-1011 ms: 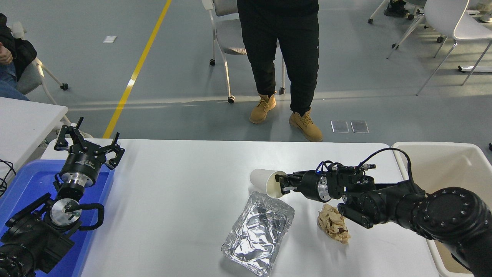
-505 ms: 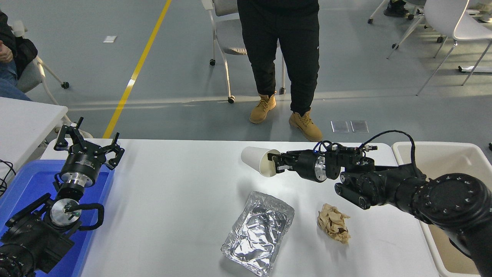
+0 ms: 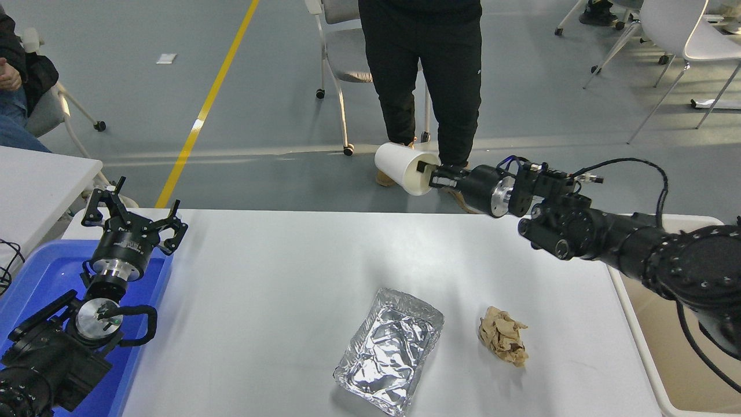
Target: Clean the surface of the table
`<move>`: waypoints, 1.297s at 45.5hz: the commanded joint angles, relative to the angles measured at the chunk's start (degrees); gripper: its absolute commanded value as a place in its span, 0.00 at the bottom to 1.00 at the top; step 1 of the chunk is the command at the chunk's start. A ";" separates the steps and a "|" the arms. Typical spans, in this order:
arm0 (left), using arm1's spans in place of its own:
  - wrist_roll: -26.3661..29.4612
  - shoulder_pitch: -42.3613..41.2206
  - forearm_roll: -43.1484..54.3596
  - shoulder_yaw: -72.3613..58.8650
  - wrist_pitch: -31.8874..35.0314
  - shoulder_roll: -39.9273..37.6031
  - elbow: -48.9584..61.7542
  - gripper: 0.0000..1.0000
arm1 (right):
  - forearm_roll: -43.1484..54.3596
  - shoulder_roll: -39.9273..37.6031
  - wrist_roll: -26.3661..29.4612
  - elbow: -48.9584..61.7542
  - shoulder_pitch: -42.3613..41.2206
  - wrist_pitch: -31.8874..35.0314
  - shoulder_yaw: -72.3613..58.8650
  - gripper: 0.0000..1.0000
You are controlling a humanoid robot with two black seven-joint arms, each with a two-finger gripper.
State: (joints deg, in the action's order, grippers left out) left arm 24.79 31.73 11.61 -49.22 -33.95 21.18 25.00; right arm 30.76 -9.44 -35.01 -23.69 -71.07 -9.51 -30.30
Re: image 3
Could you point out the white-framed castor chair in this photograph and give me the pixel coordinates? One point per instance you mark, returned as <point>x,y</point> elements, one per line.
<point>49,110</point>

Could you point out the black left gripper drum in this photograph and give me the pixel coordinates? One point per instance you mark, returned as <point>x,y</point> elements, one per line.
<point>124,246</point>

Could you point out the white shell chair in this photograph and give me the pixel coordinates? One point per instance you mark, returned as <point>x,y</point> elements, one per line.
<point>671,23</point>

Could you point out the seated person's hand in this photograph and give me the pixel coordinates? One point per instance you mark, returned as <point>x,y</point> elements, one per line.
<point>8,75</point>

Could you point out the white paper cup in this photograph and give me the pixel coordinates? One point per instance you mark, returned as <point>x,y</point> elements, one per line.
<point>399,165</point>

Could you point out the distant person's black shoe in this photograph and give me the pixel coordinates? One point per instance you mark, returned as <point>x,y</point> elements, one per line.
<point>596,14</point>

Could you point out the blue plastic tray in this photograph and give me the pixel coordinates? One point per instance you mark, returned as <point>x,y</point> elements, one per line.
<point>46,278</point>

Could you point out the large pale bin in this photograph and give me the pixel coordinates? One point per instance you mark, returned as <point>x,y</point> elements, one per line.
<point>677,370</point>

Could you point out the standing person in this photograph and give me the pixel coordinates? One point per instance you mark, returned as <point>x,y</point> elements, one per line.
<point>422,69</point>

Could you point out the white stand foot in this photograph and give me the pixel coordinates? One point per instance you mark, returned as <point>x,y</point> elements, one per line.
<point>718,103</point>

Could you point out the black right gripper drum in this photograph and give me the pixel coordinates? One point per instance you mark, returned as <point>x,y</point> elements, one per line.
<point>480,188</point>

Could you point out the white side table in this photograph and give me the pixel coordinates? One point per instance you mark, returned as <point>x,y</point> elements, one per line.
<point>35,185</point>

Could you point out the tan paper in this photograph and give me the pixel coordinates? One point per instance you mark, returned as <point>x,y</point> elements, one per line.
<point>502,337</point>

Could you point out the grey castor chair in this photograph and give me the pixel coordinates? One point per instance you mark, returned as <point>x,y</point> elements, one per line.
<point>344,58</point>

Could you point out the silver foil tray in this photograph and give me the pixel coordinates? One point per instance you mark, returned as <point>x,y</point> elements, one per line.
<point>389,350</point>

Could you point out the seated person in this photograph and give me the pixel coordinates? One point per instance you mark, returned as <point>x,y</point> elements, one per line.
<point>14,116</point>

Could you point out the white castor chair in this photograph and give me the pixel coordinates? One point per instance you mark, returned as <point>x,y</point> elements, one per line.
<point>613,49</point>

